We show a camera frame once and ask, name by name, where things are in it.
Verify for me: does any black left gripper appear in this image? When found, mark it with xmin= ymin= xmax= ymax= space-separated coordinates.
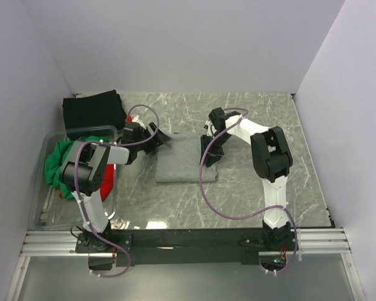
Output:
xmin=135 ymin=124 xmax=171 ymax=156

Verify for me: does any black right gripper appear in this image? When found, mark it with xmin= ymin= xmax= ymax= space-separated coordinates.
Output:
xmin=199 ymin=132 xmax=232 ymax=167

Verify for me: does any grey t-shirt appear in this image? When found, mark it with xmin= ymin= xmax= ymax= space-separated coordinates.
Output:
xmin=155 ymin=132 xmax=217 ymax=184

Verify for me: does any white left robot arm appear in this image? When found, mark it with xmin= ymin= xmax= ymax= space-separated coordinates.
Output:
xmin=59 ymin=116 xmax=171 ymax=252

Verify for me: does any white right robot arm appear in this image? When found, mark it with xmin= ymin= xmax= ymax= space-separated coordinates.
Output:
xmin=199 ymin=107 xmax=294 ymax=250

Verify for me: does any folded black t-shirt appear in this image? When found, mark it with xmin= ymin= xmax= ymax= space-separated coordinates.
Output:
xmin=62 ymin=90 xmax=127 ymax=140

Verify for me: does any red t-shirt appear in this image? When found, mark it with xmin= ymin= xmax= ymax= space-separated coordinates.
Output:
xmin=58 ymin=164 xmax=114 ymax=202

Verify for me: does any green t-shirt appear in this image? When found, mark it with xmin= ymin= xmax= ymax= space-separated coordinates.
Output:
xmin=43 ymin=135 xmax=110 ymax=201

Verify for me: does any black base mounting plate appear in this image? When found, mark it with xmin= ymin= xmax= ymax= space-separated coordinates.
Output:
xmin=75 ymin=228 xmax=297 ymax=270

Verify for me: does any clear plastic bin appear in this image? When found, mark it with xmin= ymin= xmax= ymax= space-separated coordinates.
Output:
xmin=29 ymin=125 xmax=117 ymax=231

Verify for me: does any aluminium rail frame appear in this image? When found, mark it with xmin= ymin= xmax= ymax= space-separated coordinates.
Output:
xmin=6 ymin=228 xmax=366 ymax=300

